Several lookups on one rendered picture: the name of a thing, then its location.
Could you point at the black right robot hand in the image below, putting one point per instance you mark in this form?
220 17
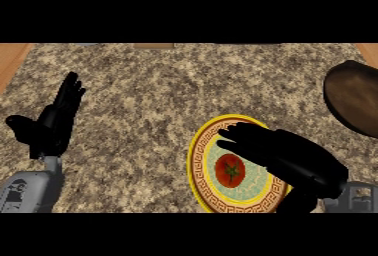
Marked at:
295 156

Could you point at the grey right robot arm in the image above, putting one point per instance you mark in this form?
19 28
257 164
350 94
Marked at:
351 198

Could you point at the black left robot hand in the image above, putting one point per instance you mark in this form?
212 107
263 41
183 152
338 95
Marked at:
57 113

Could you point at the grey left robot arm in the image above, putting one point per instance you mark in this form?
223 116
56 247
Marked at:
29 190

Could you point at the red tomato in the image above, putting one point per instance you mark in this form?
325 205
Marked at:
229 170

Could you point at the dark brown pan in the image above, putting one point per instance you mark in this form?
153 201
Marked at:
354 100

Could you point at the tan box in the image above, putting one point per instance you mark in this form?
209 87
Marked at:
153 45

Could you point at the yellow patterned plate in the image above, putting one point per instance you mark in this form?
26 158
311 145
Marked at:
245 196

